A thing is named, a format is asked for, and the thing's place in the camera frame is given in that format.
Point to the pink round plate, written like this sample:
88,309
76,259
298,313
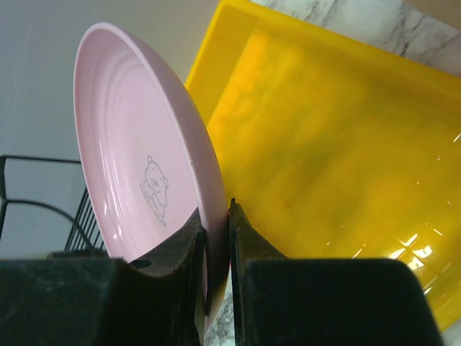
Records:
147,157

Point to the yellow plastic tray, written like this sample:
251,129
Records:
334,148

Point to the black wire rack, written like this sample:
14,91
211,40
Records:
84,238

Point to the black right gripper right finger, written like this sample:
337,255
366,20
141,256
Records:
391,297

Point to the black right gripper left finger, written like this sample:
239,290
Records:
154,300

